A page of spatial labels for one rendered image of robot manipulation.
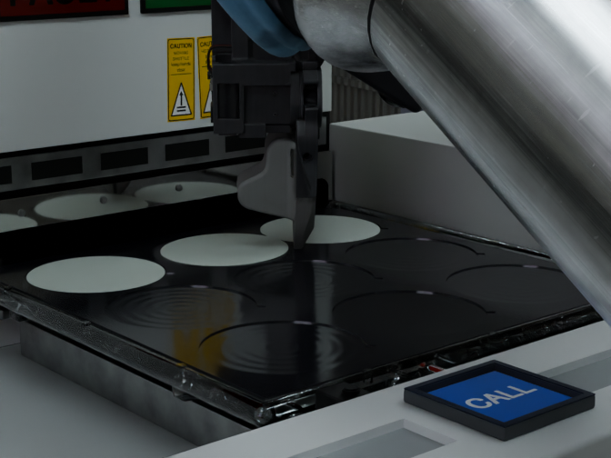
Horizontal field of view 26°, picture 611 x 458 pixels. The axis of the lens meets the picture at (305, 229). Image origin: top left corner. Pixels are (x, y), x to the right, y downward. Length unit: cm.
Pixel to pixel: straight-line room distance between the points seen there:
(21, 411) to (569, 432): 50
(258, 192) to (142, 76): 16
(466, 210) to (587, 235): 75
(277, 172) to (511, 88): 63
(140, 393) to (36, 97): 27
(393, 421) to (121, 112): 61
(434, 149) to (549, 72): 76
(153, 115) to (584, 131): 77
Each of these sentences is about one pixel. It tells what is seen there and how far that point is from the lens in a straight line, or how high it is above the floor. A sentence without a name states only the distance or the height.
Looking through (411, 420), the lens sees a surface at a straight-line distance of 54.
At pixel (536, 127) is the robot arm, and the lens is 38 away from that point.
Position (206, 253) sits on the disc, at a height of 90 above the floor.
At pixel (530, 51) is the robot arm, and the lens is 38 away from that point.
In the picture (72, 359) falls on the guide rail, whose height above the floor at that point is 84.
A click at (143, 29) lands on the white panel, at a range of 110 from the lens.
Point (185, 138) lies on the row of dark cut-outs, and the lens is 113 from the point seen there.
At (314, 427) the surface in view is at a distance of 53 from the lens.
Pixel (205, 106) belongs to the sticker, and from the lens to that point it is 114.
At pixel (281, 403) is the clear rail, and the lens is 72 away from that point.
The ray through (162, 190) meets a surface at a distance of 112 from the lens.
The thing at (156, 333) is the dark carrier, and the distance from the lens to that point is 84.
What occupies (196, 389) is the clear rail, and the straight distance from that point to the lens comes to 75.
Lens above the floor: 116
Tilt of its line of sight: 14 degrees down
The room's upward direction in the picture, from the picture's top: straight up
